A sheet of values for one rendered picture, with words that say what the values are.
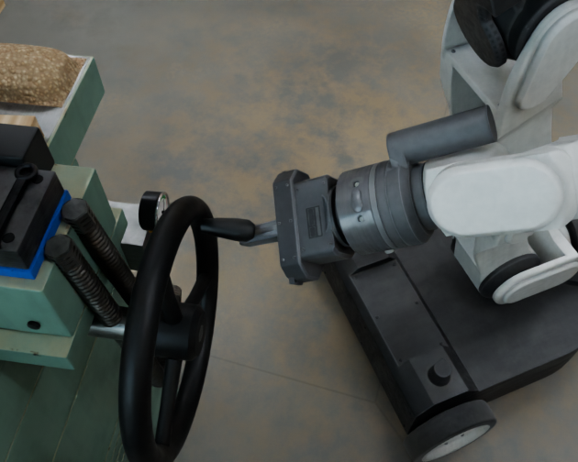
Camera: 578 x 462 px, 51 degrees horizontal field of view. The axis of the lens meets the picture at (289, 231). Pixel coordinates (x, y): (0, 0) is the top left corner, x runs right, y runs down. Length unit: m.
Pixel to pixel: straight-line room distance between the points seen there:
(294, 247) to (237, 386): 0.91
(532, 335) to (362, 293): 0.38
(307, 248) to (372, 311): 0.77
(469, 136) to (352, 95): 1.55
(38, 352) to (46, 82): 0.33
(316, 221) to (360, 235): 0.05
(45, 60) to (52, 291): 0.34
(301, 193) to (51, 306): 0.26
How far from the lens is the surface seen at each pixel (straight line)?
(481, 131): 0.56
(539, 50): 0.78
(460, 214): 0.54
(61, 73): 0.80
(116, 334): 0.67
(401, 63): 2.25
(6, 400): 0.74
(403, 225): 0.57
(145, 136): 2.01
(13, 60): 0.81
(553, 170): 0.53
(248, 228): 0.65
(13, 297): 0.57
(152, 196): 0.93
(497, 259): 1.29
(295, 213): 0.63
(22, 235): 0.53
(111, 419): 1.07
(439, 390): 1.31
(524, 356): 1.44
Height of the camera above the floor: 1.40
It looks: 55 degrees down
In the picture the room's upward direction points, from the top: straight up
